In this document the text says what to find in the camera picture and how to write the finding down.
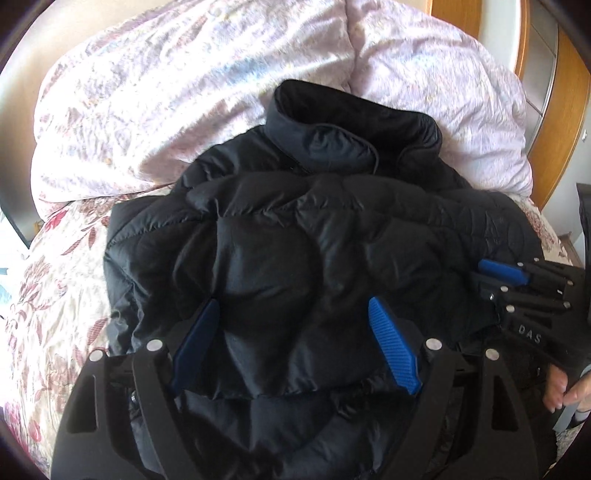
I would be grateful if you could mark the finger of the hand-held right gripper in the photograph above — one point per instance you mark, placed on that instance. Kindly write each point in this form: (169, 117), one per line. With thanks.
(504, 272)
(517, 301)

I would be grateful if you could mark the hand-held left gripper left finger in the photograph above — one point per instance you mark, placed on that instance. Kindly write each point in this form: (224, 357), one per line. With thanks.
(196, 342)

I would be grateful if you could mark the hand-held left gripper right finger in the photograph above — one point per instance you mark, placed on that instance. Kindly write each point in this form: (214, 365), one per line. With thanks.
(392, 347)

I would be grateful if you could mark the black puffer jacket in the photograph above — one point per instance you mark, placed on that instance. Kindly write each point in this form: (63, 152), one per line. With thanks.
(277, 230)

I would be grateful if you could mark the person's right hand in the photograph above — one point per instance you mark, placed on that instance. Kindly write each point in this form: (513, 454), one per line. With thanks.
(561, 392)

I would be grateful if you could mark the floral bed sheet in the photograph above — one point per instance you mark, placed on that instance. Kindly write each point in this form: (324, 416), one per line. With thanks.
(55, 300)

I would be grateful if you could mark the frosted glass sliding door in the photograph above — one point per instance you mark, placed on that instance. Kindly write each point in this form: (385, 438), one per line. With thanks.
(541, 60)

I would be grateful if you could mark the left floral pillow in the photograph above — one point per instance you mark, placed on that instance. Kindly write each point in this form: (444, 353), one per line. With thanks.
(184, 92)

